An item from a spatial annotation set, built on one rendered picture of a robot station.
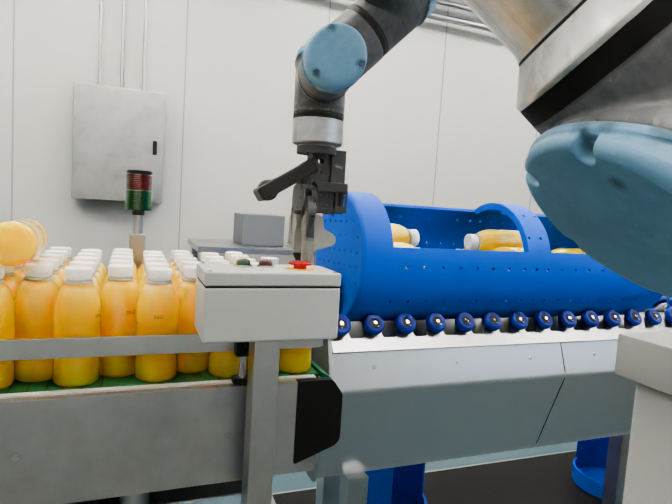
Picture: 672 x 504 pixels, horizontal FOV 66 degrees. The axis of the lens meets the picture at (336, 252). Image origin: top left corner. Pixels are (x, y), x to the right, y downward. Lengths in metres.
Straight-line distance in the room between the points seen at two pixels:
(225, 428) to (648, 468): 0.61
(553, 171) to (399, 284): 0.75
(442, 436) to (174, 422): 0.63
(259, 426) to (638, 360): 0.53
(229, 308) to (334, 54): 0.39
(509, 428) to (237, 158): 3.43
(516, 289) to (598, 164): 0.95
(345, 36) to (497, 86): 4.76
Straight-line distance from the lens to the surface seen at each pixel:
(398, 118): 4.89
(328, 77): 0.79
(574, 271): 1.33
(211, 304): 0.73
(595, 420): 1.58
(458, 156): 5.18
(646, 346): 0.53
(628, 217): 0.32
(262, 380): 0.81
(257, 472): 0.86
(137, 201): 1.38
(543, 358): 1.33
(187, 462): 0.93
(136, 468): 0.92
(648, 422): 0.55
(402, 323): 1.11
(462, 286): 1.14
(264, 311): 0.75
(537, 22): 0.33
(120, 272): 0.91
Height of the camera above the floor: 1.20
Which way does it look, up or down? 5 degrees down
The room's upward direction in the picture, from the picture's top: 4 degrees clockwise
